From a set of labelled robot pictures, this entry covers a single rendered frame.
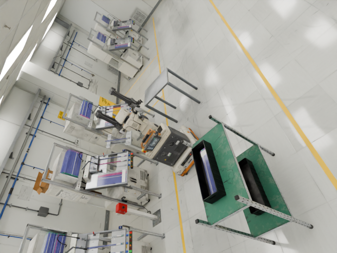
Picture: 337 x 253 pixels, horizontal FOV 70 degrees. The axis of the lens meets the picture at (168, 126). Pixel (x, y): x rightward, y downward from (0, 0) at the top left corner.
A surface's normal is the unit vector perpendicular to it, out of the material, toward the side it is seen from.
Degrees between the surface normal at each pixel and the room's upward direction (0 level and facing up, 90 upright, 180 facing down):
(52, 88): 90
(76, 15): 90
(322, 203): 0
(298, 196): 0
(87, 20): 90
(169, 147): 90
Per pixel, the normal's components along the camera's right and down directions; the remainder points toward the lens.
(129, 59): 0.10, 0.70
